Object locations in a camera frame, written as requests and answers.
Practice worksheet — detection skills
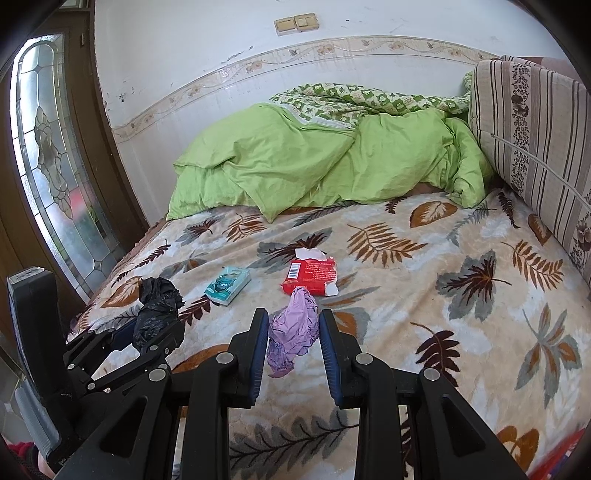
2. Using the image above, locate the red tissue packet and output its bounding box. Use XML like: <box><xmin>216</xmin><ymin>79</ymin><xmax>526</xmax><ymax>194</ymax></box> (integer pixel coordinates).
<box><xmin>279</xmin><ymin>247</ymin><xmax>340</xmax><ymax>297</ymax></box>

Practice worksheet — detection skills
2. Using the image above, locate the striped floral cushion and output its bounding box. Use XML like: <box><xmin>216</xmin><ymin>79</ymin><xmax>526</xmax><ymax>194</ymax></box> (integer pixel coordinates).
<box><xmin>464</xmin><ymin>55</ymin><xmax>591</xmax><ymax>289</ymax></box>

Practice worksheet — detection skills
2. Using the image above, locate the green patterned quilt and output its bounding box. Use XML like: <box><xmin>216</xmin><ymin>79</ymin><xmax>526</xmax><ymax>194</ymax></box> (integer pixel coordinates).
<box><xmin>269</xmin><ymin>82</ymin><xmax>474</xmax><ymax>139</ymax></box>

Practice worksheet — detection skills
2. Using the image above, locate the teal tissue pack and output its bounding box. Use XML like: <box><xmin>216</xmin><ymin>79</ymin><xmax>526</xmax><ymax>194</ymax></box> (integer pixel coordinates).
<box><xmin>204</xmin><ymin>266</ymin><xmax>252</xmax><ymax>306</ymax></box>

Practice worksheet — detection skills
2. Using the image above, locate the person's left forearm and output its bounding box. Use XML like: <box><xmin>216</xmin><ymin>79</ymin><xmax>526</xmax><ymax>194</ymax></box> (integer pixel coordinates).
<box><xmin>0</xmin><ymin>440</ymin><xmax>51</xmax><ymax>480</ymax></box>

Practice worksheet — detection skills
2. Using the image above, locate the purple plastic bag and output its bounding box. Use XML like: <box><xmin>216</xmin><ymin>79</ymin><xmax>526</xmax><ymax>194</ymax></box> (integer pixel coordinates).
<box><xmin>266</xmin><ymin>286</ymin><xmax>320</xmax><ymax>378</ymax></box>

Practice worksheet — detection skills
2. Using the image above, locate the plain green quilt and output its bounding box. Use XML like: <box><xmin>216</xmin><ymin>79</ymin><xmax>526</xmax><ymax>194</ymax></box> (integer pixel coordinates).
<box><xmin>166</xmin><ymin>102</ymin><xmax>495</xmax><ymax>222</ymax></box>

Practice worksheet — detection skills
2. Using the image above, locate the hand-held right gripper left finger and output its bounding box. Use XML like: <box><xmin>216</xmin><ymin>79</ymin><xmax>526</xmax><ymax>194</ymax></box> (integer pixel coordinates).
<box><xmin>55</xmin><ymin>308</ymin><xmax>269</xmax><ymax>480</ymax></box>

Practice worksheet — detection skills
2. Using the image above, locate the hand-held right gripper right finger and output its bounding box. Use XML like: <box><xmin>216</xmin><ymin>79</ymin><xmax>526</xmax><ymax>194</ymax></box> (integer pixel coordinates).
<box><xmin>318</xmin><ymin>308</ymin><xmax>529</xmax><ymax>480</ymax></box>

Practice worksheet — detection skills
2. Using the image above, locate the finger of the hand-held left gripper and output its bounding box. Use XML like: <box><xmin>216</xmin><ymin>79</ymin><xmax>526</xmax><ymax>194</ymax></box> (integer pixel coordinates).
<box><xmin>85</xmin><ymin>322</ymin><xmax>186</xmax><ymax>394</ymax></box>
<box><xmin>62</xmin><ymin>323</ymin><xmax>139</xmax><ymax>371</ymax></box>

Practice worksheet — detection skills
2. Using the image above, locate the wooden door with patterned glass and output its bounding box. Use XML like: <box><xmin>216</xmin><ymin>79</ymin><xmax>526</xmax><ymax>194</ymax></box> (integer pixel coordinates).
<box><xmin>0</xmin><ymin>9</ymin><xmax>148</xmax><ymax>370</ymax></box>

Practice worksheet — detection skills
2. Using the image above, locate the leaf print blanket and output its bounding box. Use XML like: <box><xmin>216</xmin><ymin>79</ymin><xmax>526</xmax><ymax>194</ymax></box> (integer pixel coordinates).
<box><xmin>65</xmin><ymin>189</ymin><xmax>591</xmax><ymax>480</ymax></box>

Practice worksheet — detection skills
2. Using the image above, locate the black plastic bag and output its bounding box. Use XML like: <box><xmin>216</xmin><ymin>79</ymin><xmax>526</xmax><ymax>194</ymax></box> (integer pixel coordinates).
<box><xmin>132</xmin><ymin>277</ymin><xmax>185</xmax><ymax>354</ymax></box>

